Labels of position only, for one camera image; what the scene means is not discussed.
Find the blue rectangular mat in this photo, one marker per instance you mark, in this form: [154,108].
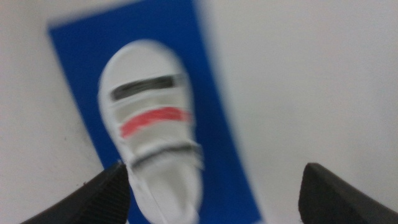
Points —
[84,62]

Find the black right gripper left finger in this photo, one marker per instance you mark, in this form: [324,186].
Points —
[99,202]

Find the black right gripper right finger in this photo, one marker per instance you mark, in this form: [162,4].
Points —
[335,199]

